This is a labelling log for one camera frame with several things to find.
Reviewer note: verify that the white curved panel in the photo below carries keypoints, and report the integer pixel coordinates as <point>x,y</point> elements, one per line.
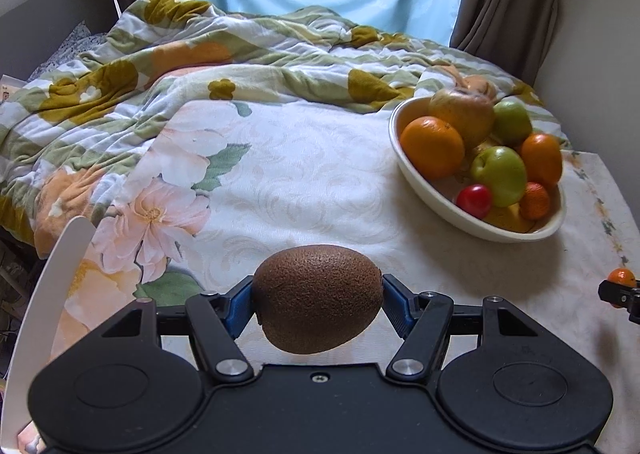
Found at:
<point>55,274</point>

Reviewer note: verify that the patterned pillow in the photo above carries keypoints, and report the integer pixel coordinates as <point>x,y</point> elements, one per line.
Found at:
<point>75,41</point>

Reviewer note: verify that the grey headboard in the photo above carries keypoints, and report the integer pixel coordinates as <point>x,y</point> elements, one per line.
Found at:
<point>50,19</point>

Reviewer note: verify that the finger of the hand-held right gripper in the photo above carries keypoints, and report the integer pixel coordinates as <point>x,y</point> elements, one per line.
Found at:
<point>631,306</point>

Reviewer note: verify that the yellow cartoon plate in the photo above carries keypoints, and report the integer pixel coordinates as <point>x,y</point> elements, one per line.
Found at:
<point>440,199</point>

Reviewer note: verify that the oval orange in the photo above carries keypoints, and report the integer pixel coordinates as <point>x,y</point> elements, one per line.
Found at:
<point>542,159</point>

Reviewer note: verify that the white box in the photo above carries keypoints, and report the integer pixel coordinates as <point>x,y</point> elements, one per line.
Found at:
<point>7,89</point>

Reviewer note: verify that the red cherry tomato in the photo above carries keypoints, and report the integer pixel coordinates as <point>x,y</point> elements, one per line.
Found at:
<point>475,201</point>

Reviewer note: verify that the brown kiwi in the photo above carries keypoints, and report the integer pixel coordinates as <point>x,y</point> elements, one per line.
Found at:
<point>315,299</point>

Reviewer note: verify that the wrinkled yellow apple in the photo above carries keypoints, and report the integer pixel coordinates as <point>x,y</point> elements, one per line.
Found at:
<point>465,114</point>

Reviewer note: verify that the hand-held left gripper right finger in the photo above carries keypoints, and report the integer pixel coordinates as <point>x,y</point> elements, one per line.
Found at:
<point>400,309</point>

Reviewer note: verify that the striped floral blanket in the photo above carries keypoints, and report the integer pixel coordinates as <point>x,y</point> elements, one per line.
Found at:
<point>275,49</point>

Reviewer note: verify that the small tangerine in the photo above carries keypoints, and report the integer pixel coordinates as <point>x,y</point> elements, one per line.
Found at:
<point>535,201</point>
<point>621,277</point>

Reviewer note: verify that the green apple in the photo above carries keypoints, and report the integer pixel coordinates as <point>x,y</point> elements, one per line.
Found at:
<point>500,174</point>
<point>512,121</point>

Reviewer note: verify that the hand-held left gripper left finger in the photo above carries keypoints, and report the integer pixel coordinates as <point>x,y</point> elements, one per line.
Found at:
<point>240,306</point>

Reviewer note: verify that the large round orange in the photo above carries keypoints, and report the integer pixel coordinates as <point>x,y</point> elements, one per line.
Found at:
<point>432,146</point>

